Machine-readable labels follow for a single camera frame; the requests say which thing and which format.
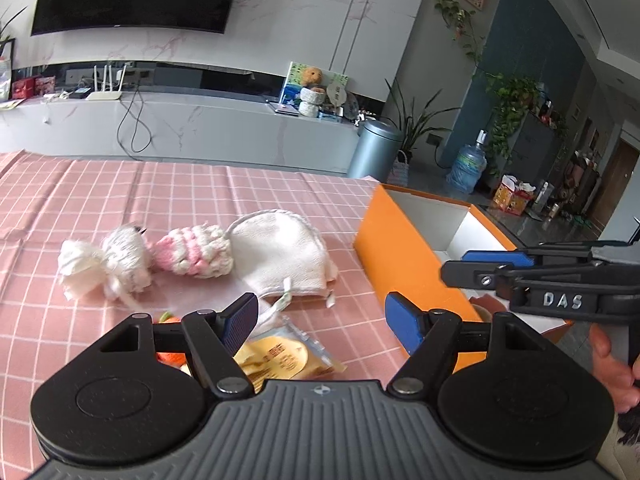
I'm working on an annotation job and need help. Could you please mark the orange crochet ball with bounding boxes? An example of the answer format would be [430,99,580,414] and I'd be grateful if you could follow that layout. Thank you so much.
[153,312,186,368]

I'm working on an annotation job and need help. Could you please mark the yellow wet wipes pack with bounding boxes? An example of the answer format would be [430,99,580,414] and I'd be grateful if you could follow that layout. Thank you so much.
[234,315,346,393]

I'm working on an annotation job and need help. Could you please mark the pink white crochet hat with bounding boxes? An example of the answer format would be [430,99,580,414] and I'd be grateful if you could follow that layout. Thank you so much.
[150,224,233,278]

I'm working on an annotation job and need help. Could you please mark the cream knitted cloth mitt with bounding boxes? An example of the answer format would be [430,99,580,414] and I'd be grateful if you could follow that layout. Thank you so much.
[226,209,337,310]

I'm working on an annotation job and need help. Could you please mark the person's right hand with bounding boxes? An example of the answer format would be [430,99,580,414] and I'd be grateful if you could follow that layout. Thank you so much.
[589,324,640,414]

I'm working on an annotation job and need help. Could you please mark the orange white carton box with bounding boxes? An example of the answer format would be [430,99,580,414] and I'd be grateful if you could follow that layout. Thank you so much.
[492,174,536,217]

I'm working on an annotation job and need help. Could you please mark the orange cardboard box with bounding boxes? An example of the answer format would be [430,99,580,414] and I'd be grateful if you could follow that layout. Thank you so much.
[346,185,515,382]

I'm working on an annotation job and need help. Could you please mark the blue water jug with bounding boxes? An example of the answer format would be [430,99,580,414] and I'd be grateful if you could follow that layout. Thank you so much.
[446,130,487,194]

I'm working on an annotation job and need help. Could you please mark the pink woven basket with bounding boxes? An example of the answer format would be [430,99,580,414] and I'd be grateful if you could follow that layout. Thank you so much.
[386,150,410,188]

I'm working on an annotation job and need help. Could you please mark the white fluffy plush toy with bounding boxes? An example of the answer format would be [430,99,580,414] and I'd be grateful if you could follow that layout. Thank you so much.
[58,226,152,310]

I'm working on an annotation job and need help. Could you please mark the grey metal trash can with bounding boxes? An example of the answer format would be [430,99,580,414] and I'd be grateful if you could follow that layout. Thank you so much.
[347,119,404,182]

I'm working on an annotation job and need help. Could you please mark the green potted floor plant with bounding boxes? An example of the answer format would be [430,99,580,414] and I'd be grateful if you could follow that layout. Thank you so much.
[385,78,458,162]

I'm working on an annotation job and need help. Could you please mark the hanging ivy plant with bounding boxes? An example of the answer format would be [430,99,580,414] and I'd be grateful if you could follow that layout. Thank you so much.
[434,0,538,177]

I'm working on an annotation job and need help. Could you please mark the grey marble tv cabinet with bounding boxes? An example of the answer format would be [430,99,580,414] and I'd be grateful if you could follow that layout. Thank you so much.
[1,92,358,174]

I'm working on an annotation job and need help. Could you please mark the pink checkered tablecloth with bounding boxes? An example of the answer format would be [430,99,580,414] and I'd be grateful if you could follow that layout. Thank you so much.
[1,152,404,479]

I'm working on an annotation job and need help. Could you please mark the colourful picture board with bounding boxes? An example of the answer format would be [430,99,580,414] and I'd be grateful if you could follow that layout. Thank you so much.
[278,62,349,117]

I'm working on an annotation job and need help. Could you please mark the orange plush toy on cabinet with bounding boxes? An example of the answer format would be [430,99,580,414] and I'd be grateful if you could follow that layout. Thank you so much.
[300,66,323,88]

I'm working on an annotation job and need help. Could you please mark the white wifi router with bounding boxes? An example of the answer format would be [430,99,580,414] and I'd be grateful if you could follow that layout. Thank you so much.
[87,64,127,102]

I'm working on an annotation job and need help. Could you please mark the red gift boxes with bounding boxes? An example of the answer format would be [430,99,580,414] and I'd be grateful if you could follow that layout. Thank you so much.
[11,76,56,100]

